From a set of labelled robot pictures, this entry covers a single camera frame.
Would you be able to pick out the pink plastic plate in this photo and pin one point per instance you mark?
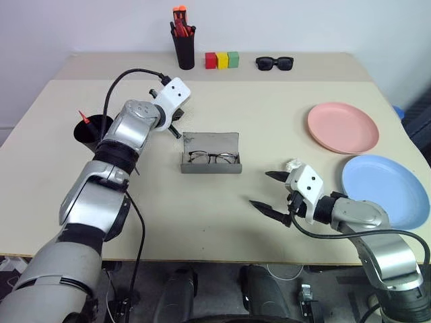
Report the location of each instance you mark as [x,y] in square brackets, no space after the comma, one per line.
[341,128]

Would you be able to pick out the crumpled white paper ball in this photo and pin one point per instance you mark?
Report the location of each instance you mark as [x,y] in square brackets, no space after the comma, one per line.
[293,164]

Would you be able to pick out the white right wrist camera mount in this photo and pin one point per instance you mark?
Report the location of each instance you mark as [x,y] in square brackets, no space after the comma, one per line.
[308,185]

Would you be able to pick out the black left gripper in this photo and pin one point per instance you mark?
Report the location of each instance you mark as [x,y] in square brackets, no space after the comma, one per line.
[178,114]

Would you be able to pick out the black metal bracket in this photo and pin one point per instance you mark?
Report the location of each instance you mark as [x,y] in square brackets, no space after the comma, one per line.
[307,299]

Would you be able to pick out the red capped black pen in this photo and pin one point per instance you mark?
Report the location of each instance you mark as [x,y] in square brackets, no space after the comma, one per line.
[88,121]

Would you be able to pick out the dark furniture piece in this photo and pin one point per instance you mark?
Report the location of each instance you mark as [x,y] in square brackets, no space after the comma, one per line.
[419,121]

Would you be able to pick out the blue plastic plate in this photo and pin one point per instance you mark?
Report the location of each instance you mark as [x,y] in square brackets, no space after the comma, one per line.
[380,181]

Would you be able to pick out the yellow wooden block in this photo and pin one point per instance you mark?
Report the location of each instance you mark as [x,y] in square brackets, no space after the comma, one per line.
[222,61]

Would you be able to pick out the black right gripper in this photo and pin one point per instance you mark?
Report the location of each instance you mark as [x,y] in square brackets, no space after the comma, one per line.
[297,203]

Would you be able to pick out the large black plastic cup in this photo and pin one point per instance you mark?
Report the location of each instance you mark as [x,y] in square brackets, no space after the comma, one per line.
[85,134]

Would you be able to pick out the dark rounded shape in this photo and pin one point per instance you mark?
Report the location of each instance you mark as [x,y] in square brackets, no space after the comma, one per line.
[262,292]
[178,292]

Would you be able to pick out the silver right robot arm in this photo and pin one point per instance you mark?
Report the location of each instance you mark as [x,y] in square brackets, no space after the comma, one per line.
[380,249]

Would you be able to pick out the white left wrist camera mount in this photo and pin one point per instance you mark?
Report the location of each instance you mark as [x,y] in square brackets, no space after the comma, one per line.
[175,92]

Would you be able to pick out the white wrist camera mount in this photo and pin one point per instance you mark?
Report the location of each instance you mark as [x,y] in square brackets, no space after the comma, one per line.
[308,185]
[175,92]

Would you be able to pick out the grey glasses case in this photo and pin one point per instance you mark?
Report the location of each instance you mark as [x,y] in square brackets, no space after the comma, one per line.
[210,168]

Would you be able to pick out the red and black pen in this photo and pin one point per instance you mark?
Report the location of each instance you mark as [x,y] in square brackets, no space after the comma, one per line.
[189,31]
[177,29]

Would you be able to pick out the red wooden block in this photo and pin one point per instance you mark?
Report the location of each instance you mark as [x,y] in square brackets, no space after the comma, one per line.
[210,61]

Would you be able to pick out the orange capped marker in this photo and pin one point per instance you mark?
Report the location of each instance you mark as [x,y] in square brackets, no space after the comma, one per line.
[179,13]

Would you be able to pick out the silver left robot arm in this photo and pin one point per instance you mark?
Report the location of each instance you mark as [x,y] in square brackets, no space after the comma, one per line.
[101,168]

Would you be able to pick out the thin-rimmed tortoiseshell eyeglasses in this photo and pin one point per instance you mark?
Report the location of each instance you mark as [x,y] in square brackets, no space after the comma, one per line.
[220,157]

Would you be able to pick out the black sunglasses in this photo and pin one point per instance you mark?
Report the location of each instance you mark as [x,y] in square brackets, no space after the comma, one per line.
[264,64]

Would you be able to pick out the black pen holder cup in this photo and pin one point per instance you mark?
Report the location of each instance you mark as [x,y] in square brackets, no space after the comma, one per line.
[185,50]

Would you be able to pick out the green wooden block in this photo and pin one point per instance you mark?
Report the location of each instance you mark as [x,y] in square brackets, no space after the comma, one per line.
[233,59]

